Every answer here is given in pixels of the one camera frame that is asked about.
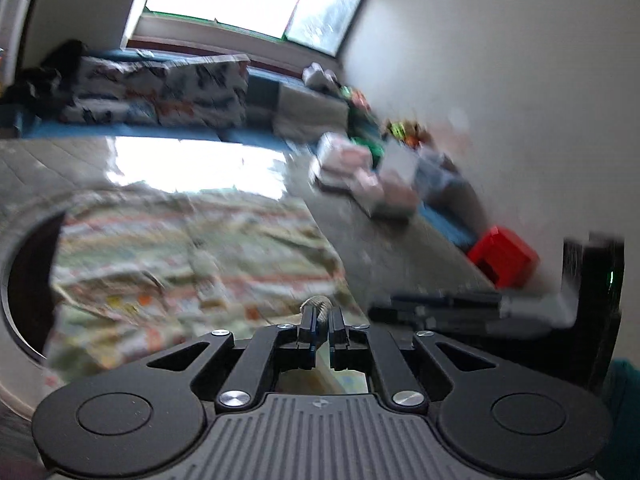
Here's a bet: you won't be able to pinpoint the white soft toy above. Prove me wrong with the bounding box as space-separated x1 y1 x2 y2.
301 62 342 95

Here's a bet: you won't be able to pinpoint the grey folded cloth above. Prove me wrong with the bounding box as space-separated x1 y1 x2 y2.
271 84 351 142

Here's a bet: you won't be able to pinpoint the person's right forearm teal sleeve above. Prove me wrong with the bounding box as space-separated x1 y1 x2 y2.
596 357 640 480

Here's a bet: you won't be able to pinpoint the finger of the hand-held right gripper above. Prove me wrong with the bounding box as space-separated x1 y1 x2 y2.
367 305 506 336
390 290 503 311

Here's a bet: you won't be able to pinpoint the blue mattress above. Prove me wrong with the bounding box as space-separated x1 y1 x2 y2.
10 49 483 253

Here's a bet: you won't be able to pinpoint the colourful patterned garment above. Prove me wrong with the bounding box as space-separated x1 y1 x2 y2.
44 184 367 397

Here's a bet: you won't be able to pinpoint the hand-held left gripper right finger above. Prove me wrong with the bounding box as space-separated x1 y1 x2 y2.
328 305 499 409

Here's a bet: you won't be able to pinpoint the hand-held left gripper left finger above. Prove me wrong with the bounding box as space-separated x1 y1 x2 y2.
147 307 320 409

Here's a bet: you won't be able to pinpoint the red box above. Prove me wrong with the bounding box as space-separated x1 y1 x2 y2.
467 226 542 290

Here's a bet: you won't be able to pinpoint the folded printed blanket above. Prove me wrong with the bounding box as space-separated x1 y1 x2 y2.
62 54 251 129

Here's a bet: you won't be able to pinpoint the green and orange toys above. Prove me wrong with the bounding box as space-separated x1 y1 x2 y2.
340 86 436 151

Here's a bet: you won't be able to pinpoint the dark cloth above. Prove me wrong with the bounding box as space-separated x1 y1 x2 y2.
0 39 87 128

